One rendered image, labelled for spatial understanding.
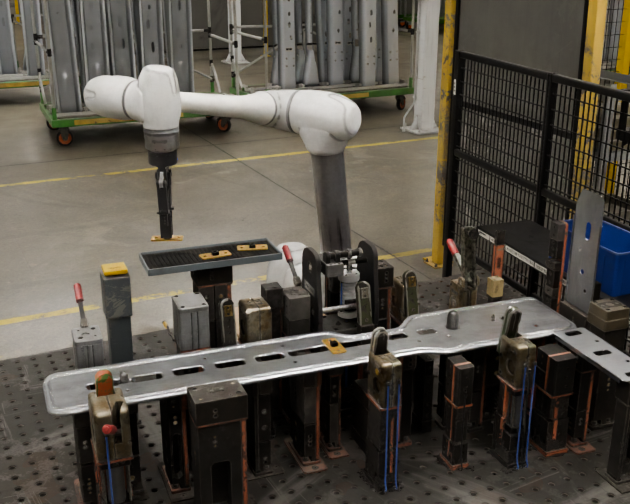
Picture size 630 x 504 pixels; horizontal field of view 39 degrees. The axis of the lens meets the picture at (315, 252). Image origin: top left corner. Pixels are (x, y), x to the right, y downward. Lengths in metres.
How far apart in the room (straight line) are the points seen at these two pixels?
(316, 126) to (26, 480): 1.24
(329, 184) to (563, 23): 2.12
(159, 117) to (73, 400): 0.72
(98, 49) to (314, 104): 6.53
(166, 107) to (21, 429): 0.98
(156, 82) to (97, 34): 6.79
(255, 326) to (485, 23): 3.10
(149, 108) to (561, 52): 2.71
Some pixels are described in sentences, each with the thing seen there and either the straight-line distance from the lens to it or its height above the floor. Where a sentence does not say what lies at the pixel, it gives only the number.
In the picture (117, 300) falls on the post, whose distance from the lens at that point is 2.38.
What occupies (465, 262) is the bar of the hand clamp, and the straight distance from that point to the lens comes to 2.51.
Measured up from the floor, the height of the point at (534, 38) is 1.48.
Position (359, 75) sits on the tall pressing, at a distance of 10.30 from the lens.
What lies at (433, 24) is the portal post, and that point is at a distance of 9.25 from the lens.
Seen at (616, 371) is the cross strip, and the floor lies 1.00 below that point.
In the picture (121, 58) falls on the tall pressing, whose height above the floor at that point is 0.76.
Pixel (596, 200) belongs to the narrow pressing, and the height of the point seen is 1.32.
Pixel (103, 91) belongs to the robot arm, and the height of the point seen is 1.60.
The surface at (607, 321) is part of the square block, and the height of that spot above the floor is 1.03.
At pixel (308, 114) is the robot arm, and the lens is 2.61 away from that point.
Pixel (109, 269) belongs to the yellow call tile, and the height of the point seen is 1.16.
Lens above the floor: 2.00
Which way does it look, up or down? 20 degrees down
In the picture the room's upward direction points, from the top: straight up
